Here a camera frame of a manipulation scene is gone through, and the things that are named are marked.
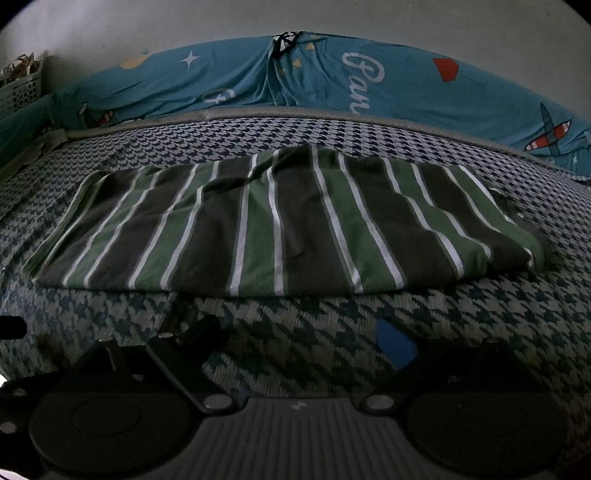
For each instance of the green black striped shirt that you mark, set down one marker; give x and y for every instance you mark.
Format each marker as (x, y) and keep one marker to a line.
(293, 221)

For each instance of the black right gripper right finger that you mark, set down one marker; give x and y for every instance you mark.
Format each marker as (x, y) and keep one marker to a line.
(453, 372)

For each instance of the white perforated plastic basket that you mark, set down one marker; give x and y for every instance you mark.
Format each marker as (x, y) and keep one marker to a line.
(21, 83)

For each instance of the houndstooth bed sheet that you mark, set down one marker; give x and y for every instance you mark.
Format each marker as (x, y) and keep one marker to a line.
(295, 347)

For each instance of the blue printed quilt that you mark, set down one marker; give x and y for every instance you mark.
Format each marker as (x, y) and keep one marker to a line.
(331, 73)

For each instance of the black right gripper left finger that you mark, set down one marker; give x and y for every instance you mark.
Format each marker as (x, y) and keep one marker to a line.
(166, 368)

